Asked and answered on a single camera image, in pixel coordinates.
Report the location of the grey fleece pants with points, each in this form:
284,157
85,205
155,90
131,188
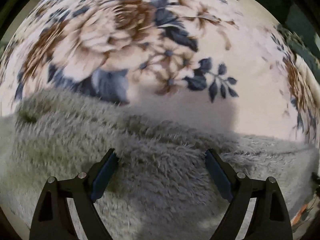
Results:
161,189

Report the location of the floral bed blanket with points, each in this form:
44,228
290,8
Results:
209,64

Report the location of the dark green quilt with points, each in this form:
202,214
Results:
300,17

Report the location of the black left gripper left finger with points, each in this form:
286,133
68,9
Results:
52,218

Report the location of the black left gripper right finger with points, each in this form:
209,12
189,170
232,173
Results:
270,219

